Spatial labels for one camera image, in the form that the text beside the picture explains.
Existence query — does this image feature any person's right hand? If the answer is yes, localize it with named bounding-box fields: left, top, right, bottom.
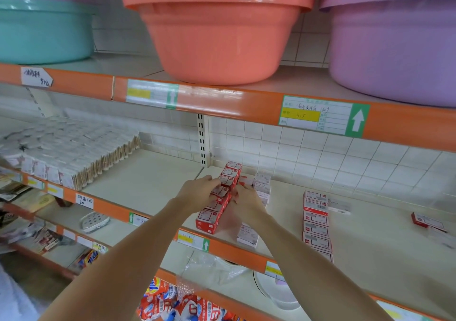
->
left=231, top=183, right=270, bottom=226

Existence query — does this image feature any large label with green arrow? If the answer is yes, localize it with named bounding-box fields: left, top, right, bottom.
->
left=125, top=79, right=180, bottom=110
left=278, top=95, right=371, bottom=139

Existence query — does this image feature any teal plastic basin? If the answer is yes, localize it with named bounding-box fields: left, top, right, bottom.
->
left=0, top=0, right=98, bottom=66

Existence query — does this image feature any person's left forearm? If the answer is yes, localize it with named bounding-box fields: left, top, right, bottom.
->
left=39, top=199, right=197, bottom=321

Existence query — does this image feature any white shelf with orange edges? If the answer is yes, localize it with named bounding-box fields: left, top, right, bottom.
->
left=0, top=53, right=456, bottom=321

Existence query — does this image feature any person's right forearm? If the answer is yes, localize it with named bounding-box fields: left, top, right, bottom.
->
left=249, top=214, right=396, bottom=321

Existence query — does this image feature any pile of red white boxes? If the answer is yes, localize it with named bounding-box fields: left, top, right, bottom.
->
left=411, top=211, right=456, bottom=250

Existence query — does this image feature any row of beige bundles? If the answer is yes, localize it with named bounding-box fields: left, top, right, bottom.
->
left=0, top=120, right=143, bottom=192

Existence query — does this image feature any pile of small colourful packets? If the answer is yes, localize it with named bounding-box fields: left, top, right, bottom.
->
left=71, top=246, right=243, bottom=321

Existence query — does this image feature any orange plastic basin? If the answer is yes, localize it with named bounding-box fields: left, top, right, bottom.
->
left=116, top=0, right=321, bottom=86

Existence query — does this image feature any white perforated shelf upright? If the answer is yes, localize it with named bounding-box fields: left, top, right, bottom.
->
left=196, top=114, right=213, bottom=167

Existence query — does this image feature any person's left hand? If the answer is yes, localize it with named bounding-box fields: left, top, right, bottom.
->
left=174, top=177, right=223, bottom=213

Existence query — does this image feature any clear plastic bag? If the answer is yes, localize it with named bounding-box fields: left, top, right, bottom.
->
left=181, top=249, right=247, bottom=287

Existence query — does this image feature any white handwritten label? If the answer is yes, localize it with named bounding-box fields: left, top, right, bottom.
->
left=75, top=193, right=95, bottom=210
left=20, top=66, right=54, bottom=89

